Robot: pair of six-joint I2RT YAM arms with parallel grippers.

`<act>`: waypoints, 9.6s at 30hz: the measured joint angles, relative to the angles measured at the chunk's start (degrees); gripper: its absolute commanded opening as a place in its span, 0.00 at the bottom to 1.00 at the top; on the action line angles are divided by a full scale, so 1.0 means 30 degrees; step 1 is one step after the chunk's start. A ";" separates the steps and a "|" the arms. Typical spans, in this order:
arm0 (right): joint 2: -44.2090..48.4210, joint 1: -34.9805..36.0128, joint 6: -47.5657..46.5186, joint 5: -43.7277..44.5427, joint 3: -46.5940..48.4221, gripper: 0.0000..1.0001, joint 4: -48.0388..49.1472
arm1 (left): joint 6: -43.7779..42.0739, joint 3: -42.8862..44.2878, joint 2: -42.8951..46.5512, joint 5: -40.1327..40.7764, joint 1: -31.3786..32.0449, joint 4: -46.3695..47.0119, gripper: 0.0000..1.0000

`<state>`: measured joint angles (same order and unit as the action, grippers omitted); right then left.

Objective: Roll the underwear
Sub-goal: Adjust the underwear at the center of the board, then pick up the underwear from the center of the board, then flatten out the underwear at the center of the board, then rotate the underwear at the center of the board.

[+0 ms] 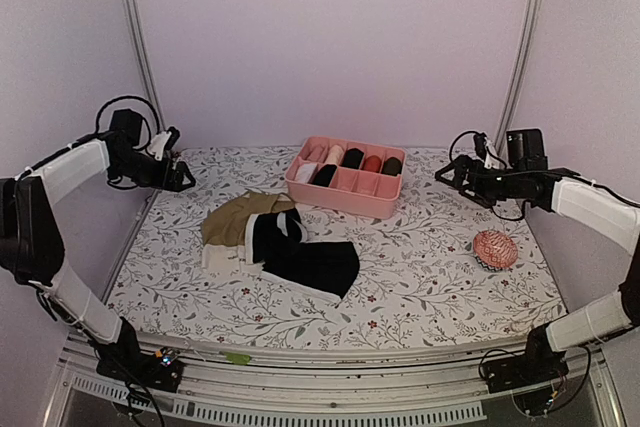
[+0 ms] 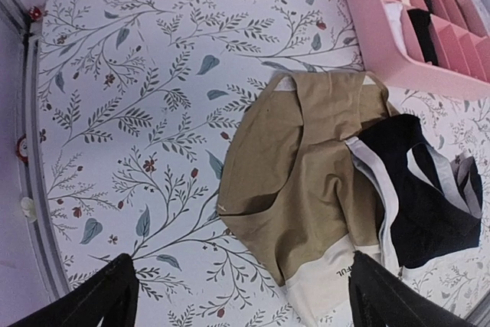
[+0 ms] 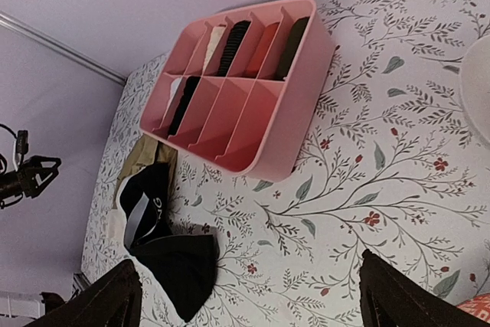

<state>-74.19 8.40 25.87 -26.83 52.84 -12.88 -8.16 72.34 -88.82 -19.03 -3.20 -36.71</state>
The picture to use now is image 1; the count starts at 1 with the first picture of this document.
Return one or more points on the left aluminium frame post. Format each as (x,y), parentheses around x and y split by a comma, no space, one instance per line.
(135,27)

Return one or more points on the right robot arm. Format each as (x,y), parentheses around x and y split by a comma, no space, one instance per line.
(525,176)

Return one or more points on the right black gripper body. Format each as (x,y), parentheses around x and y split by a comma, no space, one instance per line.
(486,190)

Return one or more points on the black rolled underwear back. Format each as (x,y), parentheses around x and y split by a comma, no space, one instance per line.
(352,158)

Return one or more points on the red patterned bowl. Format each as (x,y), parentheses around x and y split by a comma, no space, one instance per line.
(494,250)

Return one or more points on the white folded cloth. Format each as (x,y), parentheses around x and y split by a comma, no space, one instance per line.
(305,173)

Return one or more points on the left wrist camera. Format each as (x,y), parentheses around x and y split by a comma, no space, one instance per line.
(158,145)

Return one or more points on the black rolled underwear front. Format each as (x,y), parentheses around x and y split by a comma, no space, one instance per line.
(324,175)

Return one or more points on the olive rolled underwear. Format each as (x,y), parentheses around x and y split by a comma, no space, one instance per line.
(392,166)

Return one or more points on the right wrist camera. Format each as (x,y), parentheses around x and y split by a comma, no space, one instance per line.
(485,150)

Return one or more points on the green tape scrap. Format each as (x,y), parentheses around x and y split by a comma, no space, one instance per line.
(237,358)

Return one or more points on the aluminium front rail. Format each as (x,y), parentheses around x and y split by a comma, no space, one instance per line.
(414,387)

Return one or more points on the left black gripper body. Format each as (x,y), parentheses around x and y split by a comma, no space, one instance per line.
(149,175)

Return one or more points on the aluminium frame post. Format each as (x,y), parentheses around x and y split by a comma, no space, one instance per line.
(531,16)
(135,27)

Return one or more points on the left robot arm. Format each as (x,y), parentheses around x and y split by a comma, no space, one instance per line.
(32,247)

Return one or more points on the khaki underwear cream waistband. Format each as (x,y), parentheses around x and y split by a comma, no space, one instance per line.
(227,231)

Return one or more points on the floral table mat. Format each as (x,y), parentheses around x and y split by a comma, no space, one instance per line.
(440,271)

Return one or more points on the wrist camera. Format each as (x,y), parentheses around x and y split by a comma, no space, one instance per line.
(158,145)
(485,150)

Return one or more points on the red rolled underwear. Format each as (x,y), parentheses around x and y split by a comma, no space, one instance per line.
(372,164)

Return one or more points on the pink folded cloth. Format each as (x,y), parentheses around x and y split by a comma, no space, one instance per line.
(317,154)

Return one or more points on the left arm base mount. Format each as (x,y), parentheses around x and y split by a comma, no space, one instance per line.
(161,370)

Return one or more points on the pink divided storage box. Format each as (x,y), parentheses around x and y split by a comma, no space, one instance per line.
(353,191)

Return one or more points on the right aluminium frame post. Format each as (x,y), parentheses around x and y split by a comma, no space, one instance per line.
(531,16)

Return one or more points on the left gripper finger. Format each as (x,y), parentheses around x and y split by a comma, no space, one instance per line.
(182,178)
(173,136)

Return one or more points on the black underwear white trim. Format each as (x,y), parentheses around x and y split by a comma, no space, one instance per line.
(324,270)

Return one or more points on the black rolled underwear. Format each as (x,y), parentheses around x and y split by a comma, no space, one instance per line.
(324,175)
(352,158)

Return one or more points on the beige rolled underwear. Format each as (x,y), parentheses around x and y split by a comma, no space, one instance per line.
(334,155)

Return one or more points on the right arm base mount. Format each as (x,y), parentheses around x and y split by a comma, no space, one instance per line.
(535,387)

